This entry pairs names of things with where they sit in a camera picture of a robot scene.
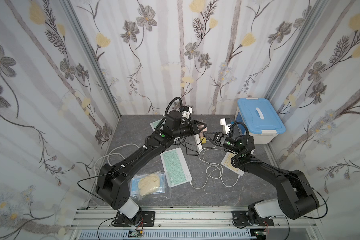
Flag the pink charger plug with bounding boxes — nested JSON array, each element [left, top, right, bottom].
[[198, 124, 207, 129]]

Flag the white power strip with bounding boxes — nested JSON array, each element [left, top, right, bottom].
[[194, 135, 203, 152]]

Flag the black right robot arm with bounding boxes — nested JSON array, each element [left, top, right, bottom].
[[203, 131, 320, 226]]

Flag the blue lid storage box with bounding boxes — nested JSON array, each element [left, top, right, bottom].
[[235, 98, 286, 144]]

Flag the bagged blue masks and gloves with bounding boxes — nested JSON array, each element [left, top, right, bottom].
[[130, 171, 171, 201]]

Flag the yellow wireless keyboard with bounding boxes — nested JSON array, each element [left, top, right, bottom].
[[221, 149, 247, 176]]

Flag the far green wireless keyboard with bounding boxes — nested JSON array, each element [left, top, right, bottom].
[[150, 119, 165, 131]]

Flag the green wireless keyboard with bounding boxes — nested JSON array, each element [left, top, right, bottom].
[[160, 148, 192, 188], [150, 119, 165, 131]]

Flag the near green wireless keyboard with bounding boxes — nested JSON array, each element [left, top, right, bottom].
[[160, 148, 192, 188]]

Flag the white power strip cord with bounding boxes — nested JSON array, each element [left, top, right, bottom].
[[91, 118, 169, 175]]

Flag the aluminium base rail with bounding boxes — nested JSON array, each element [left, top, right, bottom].
[[68, 206, 323, 240]]

